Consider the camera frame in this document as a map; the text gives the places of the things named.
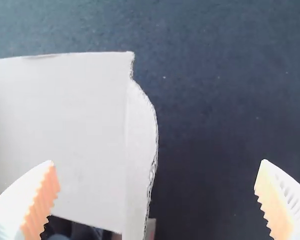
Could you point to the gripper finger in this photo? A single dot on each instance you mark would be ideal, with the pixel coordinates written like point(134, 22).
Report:
point(285, 205)
point(15, 207)

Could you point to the cardboard box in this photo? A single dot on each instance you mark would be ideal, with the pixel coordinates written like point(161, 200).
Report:
point(65, 112)

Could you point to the black mat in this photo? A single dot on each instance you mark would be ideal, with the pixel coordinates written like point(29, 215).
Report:
point(227, 100)

